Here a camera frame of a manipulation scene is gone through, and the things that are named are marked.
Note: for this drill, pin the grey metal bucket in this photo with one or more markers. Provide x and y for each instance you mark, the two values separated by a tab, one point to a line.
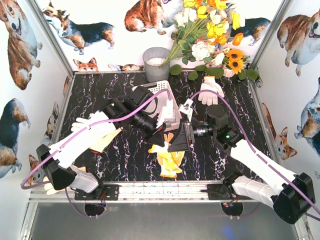
155	65

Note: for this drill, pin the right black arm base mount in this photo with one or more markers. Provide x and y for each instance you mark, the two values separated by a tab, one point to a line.
224	190

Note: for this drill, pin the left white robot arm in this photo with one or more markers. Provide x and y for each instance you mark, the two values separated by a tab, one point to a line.
141	109

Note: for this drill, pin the white glove by flowers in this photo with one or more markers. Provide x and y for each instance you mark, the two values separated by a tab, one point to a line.
210	85

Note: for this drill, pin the artificial flower bouquet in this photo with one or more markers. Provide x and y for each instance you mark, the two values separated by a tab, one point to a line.
210	31

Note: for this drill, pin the white perforated storage basket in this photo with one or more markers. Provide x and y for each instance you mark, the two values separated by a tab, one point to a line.
151	108

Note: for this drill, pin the aluminium front rail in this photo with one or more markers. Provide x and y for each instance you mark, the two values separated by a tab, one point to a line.
158	192

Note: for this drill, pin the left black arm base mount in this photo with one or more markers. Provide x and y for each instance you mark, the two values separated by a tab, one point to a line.
108	192

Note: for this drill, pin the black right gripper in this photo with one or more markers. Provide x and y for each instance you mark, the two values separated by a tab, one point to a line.
188	133

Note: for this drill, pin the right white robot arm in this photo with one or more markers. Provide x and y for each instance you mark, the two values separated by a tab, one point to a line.
289	194

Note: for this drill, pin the white knit glove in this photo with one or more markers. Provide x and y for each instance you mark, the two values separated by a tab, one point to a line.
81	123

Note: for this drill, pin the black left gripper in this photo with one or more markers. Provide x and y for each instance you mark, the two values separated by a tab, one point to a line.
159	128

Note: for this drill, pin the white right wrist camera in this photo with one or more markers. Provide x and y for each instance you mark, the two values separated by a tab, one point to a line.
186	108

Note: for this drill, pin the yellow palm glove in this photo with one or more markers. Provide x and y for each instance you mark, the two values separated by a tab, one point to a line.
169	161

